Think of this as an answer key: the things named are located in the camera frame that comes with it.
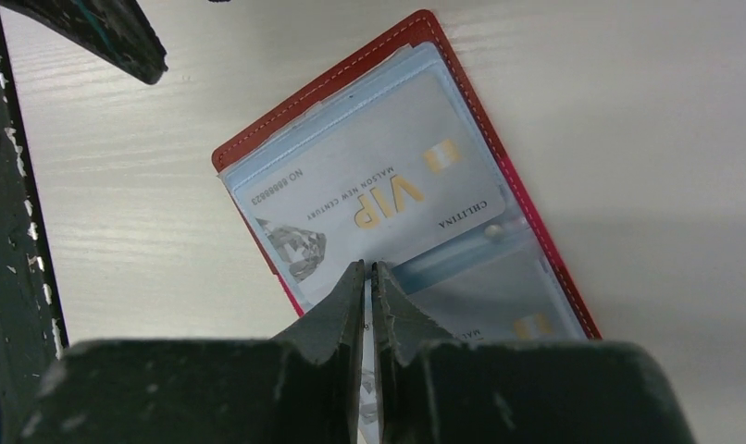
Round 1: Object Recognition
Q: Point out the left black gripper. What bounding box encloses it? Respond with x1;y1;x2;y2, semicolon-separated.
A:
0;8;68;443

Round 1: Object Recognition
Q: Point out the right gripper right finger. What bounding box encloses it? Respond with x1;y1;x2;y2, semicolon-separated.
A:
371;262;694;443

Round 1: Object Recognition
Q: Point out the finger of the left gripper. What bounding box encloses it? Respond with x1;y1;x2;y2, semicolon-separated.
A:
0;0;168;85

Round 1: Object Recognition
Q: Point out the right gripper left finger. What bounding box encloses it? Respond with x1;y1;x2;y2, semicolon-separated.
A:
19;262;365;443

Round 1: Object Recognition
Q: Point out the silver VIP card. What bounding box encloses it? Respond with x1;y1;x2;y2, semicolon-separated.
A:
237;69;506;306

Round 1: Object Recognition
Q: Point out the red card holder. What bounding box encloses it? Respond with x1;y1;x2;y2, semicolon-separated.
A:
212;9;600;340

